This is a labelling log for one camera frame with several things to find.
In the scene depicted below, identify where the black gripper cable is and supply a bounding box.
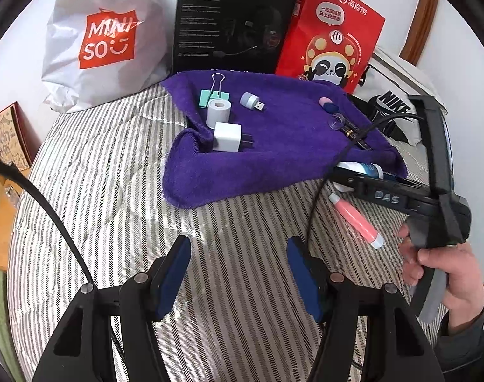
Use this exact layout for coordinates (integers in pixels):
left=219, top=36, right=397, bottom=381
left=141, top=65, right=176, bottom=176
left=0, top=158, right=125, bottom=367
left=307, top=113, right=425, bottom=243

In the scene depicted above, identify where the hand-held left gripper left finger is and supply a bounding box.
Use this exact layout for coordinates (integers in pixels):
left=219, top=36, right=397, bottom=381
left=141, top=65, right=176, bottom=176
left=31, top=236, right=192, bottom=382

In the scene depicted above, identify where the white tape roll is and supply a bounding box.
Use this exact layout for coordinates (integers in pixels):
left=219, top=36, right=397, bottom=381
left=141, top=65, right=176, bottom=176
left=207, top=99, right=232, bottom=127

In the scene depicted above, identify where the purple towel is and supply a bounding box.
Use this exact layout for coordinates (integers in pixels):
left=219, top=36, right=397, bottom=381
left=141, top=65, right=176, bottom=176
left=160, top=69, right=409, bottom=209

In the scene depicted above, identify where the wooden headboard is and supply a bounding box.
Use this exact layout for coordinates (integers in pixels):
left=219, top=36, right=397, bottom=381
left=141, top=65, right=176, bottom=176
left=399, top=0, right=439, bottom=66

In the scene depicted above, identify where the striped bed cover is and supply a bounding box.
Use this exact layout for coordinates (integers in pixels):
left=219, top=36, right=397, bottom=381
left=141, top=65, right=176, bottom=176
left=7, top=85, right=445, bottom=382

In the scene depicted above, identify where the lavender usb light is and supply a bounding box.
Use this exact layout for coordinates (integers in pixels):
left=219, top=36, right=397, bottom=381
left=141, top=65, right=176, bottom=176
left=240, top=91, right=266, bottom=113

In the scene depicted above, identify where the person's right forearm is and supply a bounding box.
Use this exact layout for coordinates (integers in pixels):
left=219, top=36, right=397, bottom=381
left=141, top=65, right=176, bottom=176
left=435, top=298, right=484, bottom=375

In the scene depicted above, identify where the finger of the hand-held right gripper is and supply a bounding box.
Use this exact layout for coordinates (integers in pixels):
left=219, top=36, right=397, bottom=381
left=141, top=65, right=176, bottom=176
left=330, top=166, right=364, bottom=197
left=385, top=175, right=431, bottom=189

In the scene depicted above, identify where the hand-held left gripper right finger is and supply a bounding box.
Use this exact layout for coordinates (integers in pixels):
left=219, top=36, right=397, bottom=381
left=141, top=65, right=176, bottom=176
left=286, top=236, right=445, bottom=382

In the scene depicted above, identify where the person's right hand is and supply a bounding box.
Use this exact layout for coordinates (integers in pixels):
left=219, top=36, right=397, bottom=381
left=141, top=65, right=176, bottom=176
left=398, top=223, right=484, bottom=323

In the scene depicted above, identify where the brown illustrated box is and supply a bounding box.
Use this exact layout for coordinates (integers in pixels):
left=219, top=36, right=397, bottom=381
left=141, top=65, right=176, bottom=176
left=0, top=101, right=41, bottom=170

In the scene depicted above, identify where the teal binder clip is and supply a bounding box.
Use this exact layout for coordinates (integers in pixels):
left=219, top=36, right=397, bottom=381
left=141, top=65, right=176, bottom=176
left=198, top=72, right=230, bottom=108

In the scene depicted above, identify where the black and gold battery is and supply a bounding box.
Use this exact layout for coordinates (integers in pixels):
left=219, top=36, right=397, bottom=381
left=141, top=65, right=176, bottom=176
left=339, top=125, right=372, bottom=150

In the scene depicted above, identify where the blue bottle white cap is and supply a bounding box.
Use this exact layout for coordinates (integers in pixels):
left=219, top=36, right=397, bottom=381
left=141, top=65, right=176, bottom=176
left=335, top=161, right=399, bottom=181

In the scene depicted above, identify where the pink tube white cap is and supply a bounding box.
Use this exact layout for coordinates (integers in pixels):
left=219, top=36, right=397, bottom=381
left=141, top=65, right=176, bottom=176
left=328, top=192, right=384, bottom=248

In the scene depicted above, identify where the white charger plug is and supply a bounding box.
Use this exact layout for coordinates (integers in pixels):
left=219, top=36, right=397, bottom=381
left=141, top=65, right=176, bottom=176
left=213, top=123, right=254, bottom=152

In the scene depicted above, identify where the black headset box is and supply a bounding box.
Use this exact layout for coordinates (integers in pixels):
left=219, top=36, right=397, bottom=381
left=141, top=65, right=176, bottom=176
left=172, top=0, right=300, bottom=76

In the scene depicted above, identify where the white shopping bag orange logo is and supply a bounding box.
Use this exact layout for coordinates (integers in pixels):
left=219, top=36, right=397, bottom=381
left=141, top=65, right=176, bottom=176
left=41, top=0, right=175, bottom=114

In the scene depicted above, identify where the white waist bag black logo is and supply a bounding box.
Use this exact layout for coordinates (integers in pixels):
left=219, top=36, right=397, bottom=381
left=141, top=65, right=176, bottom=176
left=351, top=46, right=445, bottom=146

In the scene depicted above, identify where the wooden nightstand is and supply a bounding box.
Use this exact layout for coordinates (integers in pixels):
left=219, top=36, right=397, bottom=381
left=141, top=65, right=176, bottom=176
left=0, top=179, right=30, bottom=271

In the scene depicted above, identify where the red panda paper bag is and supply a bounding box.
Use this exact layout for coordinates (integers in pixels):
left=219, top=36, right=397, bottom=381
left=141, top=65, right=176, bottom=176
left=274, top=0, right=386, bottom=96

